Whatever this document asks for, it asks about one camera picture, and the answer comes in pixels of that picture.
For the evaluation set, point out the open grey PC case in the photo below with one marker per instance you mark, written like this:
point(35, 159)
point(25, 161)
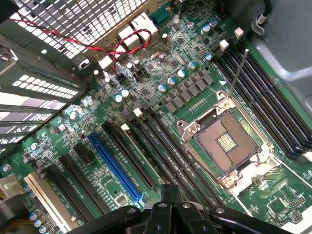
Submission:
point(287, 48)

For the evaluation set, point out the black RAM slot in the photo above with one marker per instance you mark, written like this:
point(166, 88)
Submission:
point(247, 97)
point(156, 151)
point(180, 151)
point(257, 97)
point(168, 151)
point(278, 97)
point(144, 151)
point(267, 97)

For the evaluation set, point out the white expansion slot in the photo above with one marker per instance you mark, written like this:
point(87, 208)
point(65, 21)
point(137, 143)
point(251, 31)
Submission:
point(46, 200)

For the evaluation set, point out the silver CPU socket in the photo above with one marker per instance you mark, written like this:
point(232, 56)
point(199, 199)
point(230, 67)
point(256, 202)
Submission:
point(226, 143)

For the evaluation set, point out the green motherboard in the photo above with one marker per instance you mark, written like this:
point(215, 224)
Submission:
point(170, 56)

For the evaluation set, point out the white power plug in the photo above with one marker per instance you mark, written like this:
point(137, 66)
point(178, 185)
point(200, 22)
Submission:
point(11, 185)

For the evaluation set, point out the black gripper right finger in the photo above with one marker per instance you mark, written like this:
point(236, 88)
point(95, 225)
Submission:
point(190, 219)

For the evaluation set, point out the thin metal locking lever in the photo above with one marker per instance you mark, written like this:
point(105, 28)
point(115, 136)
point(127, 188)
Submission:
point(239, 73)

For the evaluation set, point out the blue expansion slot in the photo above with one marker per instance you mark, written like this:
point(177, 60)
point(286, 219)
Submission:
point(114, 168)

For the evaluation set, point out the short black expansion slot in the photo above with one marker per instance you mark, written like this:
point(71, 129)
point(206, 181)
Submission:
point(84, 154)

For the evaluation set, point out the long black expansion slot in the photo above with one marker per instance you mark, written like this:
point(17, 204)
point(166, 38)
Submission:
point(68, 195)
point(129, 156)
point(83, 182)

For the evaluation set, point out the metal socket cover frame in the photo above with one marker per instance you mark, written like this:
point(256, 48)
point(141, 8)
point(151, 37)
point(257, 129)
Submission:
point(258, 170)

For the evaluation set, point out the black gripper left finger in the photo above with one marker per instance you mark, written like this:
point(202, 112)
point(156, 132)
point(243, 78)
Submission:
point(161, 219)

